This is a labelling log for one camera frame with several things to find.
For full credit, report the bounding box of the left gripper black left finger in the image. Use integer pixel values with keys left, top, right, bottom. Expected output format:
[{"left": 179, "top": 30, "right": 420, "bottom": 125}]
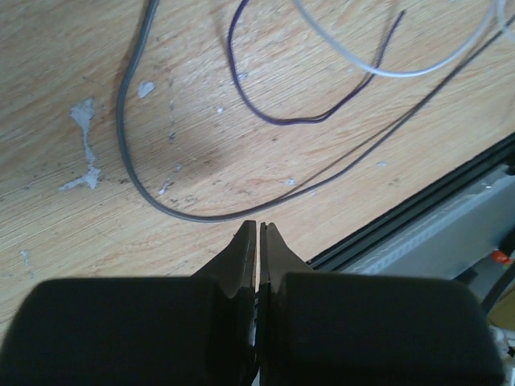
[{"left": 1, "top": 221, "right": 258, "bottom": 385}]

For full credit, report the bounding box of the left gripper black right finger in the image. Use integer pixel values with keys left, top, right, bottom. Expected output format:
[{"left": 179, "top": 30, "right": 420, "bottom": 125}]
[{"left": 259, "top": 224, "right": 505, "bottom": 385}]

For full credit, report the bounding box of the dark brown wire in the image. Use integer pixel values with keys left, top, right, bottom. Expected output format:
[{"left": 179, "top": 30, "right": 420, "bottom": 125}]
[{"left": 115, "top": 0, "right": 515, "bottom": 224}]

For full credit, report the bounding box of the white thin wire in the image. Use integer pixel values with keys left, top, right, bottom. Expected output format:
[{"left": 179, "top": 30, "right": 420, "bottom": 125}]
[{"left": 291, "top": 0, "right": 515, "bottom": 80}]

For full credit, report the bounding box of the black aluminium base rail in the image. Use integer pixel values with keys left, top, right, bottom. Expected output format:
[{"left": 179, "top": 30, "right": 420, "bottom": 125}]
[{"left": 307, "top": 134, "right": 514, "bottom": 272}]

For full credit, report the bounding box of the light blue slotted cable duct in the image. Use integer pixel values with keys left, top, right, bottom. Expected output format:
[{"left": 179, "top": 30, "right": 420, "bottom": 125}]
[{"left": 344, "top": 172, "right": 514, "bottom": 279}]

